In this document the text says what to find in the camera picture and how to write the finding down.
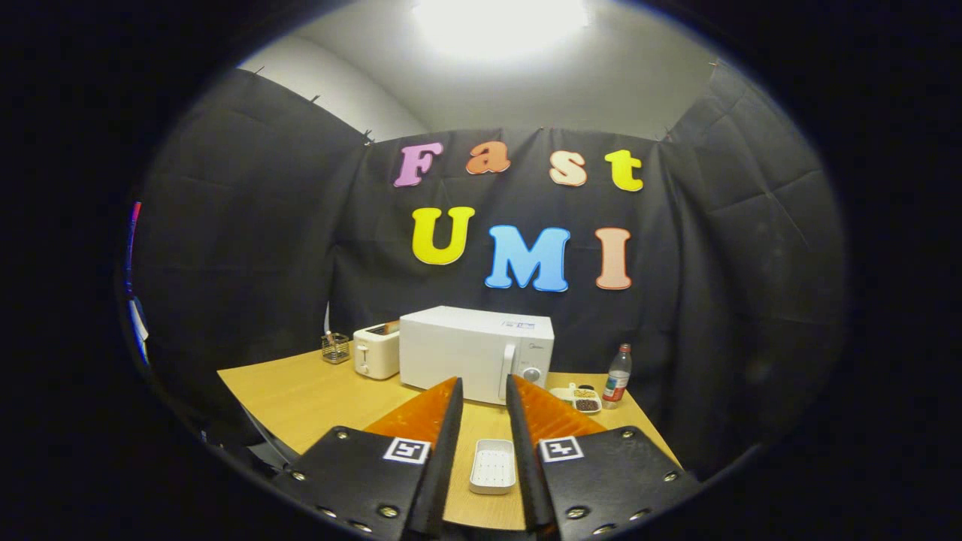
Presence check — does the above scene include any white side desk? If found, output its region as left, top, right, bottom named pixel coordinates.
left=129, top=297, right=150, bottom=366

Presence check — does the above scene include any white divided snack plate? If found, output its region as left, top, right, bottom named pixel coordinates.
left=549, top=383, right=603, bottom=415

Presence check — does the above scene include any black backdrop cloth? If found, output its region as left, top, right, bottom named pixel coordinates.
left=124, top=60, right=850, bottom=482

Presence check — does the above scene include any white pop-up toaster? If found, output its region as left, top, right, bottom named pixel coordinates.
left=352, top=323, right=401, bottom=380

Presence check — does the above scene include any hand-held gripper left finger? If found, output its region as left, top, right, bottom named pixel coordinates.
left=272, top=376, right=464, bottom=541

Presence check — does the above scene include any white toaster oven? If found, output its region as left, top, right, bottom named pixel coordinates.
left=399, top=305, right=555, bottom=407

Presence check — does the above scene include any clear plastic water bottle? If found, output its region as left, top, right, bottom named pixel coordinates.
left=602, top=343, right=633, bottom=410

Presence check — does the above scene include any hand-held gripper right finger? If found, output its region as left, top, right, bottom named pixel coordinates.
left=506, top=374, right=701, bottom=541

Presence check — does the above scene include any computer monitor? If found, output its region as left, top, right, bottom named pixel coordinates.
left=126, top=201, right=143, bottom=295

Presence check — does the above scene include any white rectangular tray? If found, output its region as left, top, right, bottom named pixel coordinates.
left=469, top=439, right=517, bottom=495

